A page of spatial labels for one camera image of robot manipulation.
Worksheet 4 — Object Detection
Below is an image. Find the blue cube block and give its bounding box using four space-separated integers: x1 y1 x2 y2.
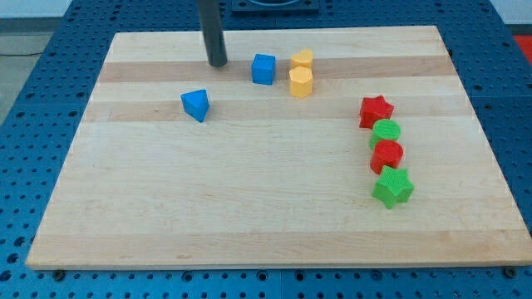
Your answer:
251 53 276 86

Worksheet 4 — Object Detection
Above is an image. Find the light wooden board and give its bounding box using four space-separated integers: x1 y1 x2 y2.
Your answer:
26 26 531 270

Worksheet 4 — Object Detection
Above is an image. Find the yellow hexagon block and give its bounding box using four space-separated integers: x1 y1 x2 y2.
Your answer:
288 66 313 98

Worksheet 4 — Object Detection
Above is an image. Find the blue triangular prism block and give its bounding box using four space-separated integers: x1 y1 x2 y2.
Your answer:
180 89 209 122

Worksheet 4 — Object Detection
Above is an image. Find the yellow heart block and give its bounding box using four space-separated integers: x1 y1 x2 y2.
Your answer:
290 48 313 69

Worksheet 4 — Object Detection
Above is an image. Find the red star block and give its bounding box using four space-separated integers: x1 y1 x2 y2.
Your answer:
359 95 394 129

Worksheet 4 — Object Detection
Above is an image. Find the green cylinder block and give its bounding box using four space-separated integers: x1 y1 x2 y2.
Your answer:
368 119 401 150

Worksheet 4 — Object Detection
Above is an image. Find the red cylinder block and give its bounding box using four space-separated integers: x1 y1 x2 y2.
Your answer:
370 140 404 174

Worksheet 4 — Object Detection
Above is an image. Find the green star block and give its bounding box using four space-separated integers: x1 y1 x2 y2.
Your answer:
372 166 415 209

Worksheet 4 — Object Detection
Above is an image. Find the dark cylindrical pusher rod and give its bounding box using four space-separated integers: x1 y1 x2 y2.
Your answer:
196 0 227 67

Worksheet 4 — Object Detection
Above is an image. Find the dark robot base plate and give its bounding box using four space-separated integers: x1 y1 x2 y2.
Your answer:
229 0 321 14

